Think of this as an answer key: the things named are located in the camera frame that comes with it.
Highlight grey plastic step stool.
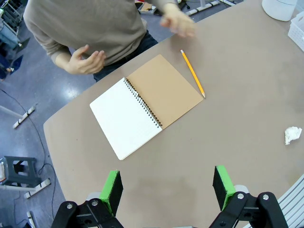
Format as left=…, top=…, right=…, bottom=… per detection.
left=0, top=155, right=42, bottom=188

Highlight spiral notebook with brown cover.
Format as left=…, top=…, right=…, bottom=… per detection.
left=89, top=54, right=204, bottom=161

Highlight person's left hand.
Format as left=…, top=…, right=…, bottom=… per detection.
left=159, top=3, right=198, bottom=38

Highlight yellow pencil with pink eraser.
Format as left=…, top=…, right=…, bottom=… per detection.
left=180, top=49, right=206, bottom=99

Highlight crumpled white paper ball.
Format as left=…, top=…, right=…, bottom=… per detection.
left=284, top=126, right=303, bottom=146

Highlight grey aluminium frame rails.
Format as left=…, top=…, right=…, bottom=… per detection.
left=242, top=174, right=304, bottom=228

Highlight thin black floor cable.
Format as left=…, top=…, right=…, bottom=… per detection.
left=0, top=88, right=57, bottom=226

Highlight person's legs in dark jeans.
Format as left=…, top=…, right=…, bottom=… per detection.
left=93, top=29, right=159, bottom=83

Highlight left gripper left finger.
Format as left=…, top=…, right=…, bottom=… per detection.
left=51, top=170, right=124, bottom=228

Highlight white cylindrical container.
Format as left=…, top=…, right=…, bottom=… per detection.
left=262, top=0, right=297, bottom=22

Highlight grey metal rack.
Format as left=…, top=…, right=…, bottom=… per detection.
left=0, top=0, right=31, bottom=48

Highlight white stand foot with tube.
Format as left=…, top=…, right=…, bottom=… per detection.
left=0, top=178, right=52, bottom=199
left=185, top=0, right=221, bottom=16
left=26, top=210, right=37, bottom=228
left=0, top=104, right=36, bottom=129

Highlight person's torso in beige sweater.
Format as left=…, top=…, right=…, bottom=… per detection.
left=23, top=0, right=176, bottom=66

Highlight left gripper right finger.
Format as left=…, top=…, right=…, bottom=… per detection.
left=209, top=165, right=289, bottom=228

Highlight white plastic basket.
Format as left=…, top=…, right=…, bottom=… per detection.
left=287, top=10, right=304, bottom=52

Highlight person's right hand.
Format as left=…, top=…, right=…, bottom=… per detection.
left=63, top=44, right=107, bottom=75

